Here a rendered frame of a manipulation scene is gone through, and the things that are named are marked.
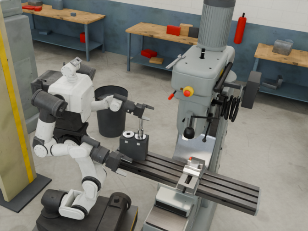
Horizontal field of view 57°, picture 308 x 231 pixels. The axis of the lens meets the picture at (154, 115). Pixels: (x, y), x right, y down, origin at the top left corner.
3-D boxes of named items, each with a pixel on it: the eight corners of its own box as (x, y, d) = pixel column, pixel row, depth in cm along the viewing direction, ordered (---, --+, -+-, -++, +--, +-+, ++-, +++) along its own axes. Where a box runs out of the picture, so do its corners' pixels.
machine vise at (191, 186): (194, 196, 208) (196, 185, 203) (174, 189, 213) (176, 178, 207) (206, 167, 236) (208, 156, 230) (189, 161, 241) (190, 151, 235)
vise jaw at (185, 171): (198, 178, 214) (199, 174, 212) (182, 173, 218) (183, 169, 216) (200, 173, 219) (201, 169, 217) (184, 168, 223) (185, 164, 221)
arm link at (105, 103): (121, 108, 198) (103, 111, 201) (123, 100, 204) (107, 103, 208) (118, 100, 194) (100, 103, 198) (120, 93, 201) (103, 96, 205)
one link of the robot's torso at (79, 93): (31, 134, 172) (21, 80, 153) (59, 106, 200) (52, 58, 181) (78, 143, 168) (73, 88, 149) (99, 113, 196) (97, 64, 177)
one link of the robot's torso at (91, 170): (85, 195, 204) (57, 142, 183) (94, 178, 219) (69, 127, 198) (103, 194, 199) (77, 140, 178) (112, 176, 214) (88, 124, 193)
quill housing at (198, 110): (200, 144, 198) (207, 104, 181) (172, 135, 204) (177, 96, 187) (206, 130, 213) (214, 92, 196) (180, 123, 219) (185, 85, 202)
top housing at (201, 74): (210, 100, 165) (214, 75, 156) (167, 90, 173) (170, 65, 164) (225, 72, 202) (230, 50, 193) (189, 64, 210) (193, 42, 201)
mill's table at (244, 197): (256, 217, 206) (259, 210, 202) (107, 163, 243) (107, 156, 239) (260, 195, 224) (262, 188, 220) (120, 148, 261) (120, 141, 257)
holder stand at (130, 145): (144, 161, 237) (145, 141, 227) (118, 156, 241) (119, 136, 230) (147, 151, 247) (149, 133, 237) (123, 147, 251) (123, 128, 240)
